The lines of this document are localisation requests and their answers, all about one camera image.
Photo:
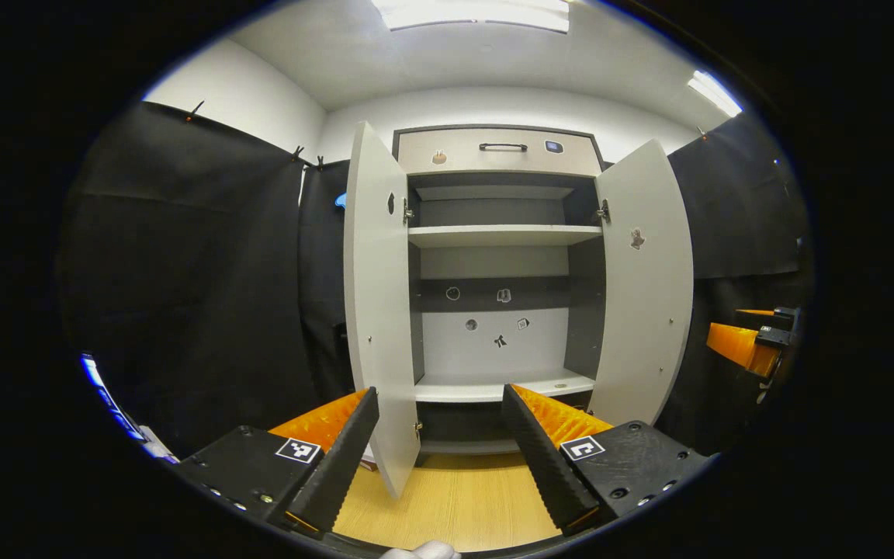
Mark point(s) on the bright screen edge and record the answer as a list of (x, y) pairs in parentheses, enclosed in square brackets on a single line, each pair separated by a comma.
[(109, 404)]

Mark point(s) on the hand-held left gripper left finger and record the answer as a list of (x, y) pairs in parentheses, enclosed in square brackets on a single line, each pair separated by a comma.
[(338, 466)]

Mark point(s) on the short grey cabinet shelf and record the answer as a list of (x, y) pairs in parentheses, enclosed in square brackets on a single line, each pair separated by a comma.
[(493, 192)]

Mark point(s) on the large ceiling light panel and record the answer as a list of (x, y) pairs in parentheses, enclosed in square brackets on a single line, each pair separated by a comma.
[(470, 14)]

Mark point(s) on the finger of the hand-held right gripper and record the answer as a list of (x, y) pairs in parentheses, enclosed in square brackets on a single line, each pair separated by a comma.
[(738, 347), (753, 313)]

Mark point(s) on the white cabinet floor shelf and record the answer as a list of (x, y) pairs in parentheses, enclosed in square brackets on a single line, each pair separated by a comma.
[(462, 388)]

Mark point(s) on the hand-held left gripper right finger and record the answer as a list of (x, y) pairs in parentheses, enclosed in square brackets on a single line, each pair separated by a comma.
[(548, 466)]

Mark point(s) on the white rounded object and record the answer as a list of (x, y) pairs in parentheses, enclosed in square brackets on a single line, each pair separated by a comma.
[(420, 550)]

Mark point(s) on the small ceiling light panel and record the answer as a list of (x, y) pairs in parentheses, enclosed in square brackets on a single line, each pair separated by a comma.
[(715, 93)]

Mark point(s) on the grey double-door shoe cabinet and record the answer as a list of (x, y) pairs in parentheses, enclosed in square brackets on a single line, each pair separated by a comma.
[(587, 310)]

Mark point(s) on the wide white cabinet shelf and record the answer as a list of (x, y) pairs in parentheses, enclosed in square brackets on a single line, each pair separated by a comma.
[(493, 235)]

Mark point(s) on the black backdrop cloth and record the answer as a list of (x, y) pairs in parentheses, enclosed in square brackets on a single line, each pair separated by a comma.
[(183, 272)]

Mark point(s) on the grey cabinet door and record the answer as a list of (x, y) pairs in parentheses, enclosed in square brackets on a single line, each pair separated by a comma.
[(641, 310), (377, 310)]

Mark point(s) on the grey cabinet drawer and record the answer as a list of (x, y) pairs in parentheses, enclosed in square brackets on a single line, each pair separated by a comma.
[(462, 159)]

